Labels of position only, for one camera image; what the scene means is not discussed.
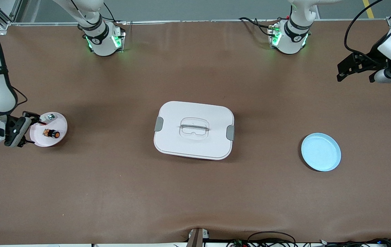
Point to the white lidded storage box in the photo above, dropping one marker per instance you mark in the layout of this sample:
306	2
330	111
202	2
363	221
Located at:
195	147

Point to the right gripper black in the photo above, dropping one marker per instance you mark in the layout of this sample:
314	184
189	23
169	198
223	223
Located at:
31	115

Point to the light blue round plate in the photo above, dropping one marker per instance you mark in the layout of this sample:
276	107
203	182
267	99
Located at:
320	152

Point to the brown camera mount post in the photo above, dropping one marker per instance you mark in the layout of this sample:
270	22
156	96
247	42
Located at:
195	238

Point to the orange and black push-button switch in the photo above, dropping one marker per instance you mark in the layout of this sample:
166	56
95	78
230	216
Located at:
52	133

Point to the grey box latch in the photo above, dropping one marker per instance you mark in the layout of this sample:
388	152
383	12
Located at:
158	124
230	132

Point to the pink round plate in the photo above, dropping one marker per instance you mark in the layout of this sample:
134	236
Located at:
49	142

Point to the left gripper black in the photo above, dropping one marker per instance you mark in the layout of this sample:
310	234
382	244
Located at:
367	60

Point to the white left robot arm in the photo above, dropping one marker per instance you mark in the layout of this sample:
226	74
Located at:
293	34

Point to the small silver and red component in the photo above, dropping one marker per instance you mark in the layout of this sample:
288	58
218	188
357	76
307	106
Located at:
49	117

